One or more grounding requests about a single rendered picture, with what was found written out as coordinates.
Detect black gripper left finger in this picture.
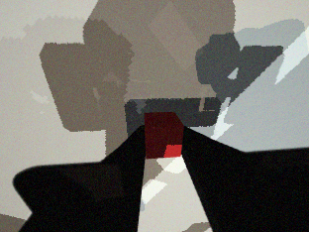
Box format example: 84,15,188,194
12,125,146,232

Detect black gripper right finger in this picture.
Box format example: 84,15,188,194
181,126,309,232

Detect dark red block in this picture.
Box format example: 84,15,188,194
145,112,184,159

